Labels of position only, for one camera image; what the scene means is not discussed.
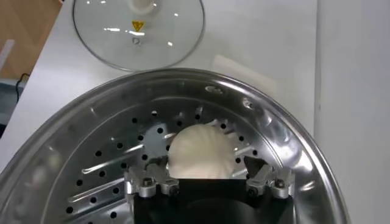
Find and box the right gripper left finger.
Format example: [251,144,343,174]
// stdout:
[124,156,180,203]

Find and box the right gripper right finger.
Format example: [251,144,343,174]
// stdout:
[243,155,296,200]

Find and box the white steamed baozi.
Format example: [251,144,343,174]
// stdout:
[166,124,237,180]

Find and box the stainless steel steamer basket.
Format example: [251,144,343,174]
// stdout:
[0,54,351,224]

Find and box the round glass pot lid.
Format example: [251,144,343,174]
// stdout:
[72,0,205,73]

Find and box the black floor cable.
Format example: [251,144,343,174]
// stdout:
[15,72,30,101]

